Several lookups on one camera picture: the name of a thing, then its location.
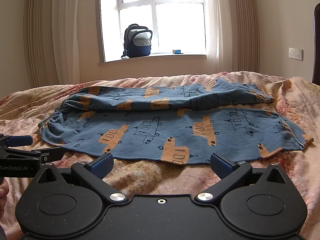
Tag blue patterned pants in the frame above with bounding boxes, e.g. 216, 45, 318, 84
38, 78, 313, 165

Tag person left hand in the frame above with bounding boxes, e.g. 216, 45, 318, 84
0, 178, 9, 218

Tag beige left curtain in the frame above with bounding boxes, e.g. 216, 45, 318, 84
23, 0, 80, 87

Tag beige curtain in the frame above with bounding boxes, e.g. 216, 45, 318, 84
204, 0, 260, 73
23, 0, 80, 87

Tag dark wooden headboard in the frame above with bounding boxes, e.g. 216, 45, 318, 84
312, 3, 320, 85

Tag small blue box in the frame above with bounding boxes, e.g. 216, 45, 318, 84
172, 49, 183, 55

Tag beige right curtain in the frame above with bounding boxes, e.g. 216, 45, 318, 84
204, 0, 260, 73

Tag navy grey backpack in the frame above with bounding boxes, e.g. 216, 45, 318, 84
121, 24, 153, 59

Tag white framed window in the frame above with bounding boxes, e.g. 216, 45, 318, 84
97, 0, 206, 62

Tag white wall socket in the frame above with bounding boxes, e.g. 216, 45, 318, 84
289, 48, 303, 61

